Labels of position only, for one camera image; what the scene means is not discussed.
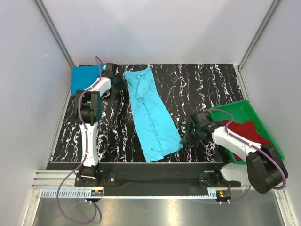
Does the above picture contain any white slotted cable duct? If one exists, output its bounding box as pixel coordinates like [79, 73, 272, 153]
[41, 189, 103, 198]

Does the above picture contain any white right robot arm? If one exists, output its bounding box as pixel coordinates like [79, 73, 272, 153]
[181, 122, 288, 194]

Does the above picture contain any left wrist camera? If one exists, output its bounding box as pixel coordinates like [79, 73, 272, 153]
[101, 63, 118, 78]

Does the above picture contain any green plastic tray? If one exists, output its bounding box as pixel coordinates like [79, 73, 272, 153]
[209, 100, 285, 160]

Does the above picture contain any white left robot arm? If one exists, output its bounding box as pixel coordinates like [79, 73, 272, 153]
[75, 74, 127, 178]

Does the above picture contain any folded blue t shirt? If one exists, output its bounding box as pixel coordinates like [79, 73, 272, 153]
[71, 65, 100, 96]

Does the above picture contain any light blue t shirt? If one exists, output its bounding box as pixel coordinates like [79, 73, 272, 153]
[124, 66, 183, 162]

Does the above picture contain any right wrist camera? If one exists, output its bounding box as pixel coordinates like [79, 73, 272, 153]
[190, 113, 214, 130]

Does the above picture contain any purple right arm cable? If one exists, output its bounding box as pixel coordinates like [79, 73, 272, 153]
[202, 108, 288, 203]

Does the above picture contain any red t shirt in tray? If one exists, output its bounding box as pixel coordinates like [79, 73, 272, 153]
[220, 119, 271, 162]

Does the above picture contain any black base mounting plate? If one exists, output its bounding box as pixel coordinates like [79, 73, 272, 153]
[75, 163, 241, 198]

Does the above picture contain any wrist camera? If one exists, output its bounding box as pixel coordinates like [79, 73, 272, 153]
[190, 113, 214, 130]
[101, 63, 118, 78]

